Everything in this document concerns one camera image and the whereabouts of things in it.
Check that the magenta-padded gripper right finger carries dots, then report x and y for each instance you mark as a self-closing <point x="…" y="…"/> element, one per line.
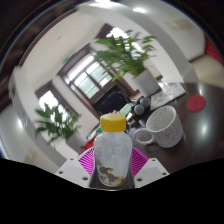
<point x="151" y="171"/>

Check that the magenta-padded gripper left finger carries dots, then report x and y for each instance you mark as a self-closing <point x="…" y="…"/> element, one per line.
<point x="71" y="171"/>

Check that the clear bottle with yellow cap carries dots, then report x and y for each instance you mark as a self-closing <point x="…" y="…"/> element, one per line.
<point x="113" y="150"/>

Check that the small plant in white pot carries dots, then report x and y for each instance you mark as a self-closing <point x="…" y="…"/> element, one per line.
<point x="76" y="141"/>

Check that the white speckled mug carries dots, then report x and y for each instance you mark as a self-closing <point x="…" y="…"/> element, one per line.
<point x="165" y="128"/>

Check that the grey-headed black microphone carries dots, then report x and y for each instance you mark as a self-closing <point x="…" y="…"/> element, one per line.
<point x="145" y="101"/>
<point x="138" y="109"/>

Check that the green notepad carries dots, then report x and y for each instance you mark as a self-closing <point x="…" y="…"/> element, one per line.
<point x="126" y="109"/>

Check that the dark-framed wide window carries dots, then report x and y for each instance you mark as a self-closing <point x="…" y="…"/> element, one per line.
<point x="50" y="100"/>

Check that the white printed magazine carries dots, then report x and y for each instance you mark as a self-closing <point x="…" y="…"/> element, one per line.
<point x="166" y="95"/>

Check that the black chair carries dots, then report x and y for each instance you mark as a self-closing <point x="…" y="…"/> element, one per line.
<point x="113" y="101"/>

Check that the flat round red coaster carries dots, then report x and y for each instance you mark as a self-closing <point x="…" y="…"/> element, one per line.
<point x="196" y="102"/>

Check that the large plant in white pot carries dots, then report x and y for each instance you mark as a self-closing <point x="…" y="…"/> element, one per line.
<point x="146" y="81"/>

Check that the dark wooden double door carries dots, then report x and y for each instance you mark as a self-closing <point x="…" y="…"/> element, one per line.
<point x="86" y="80"/>

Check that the green exit sign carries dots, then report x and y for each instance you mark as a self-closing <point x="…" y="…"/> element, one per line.
<point x="65" y="60"/>

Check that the red carpeted staircase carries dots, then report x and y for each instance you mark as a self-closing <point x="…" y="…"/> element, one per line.
<point x="215" y="48"/>

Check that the dark-framed narrow window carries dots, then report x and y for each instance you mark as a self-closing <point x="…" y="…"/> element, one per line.
<point x="115" y="32"/>

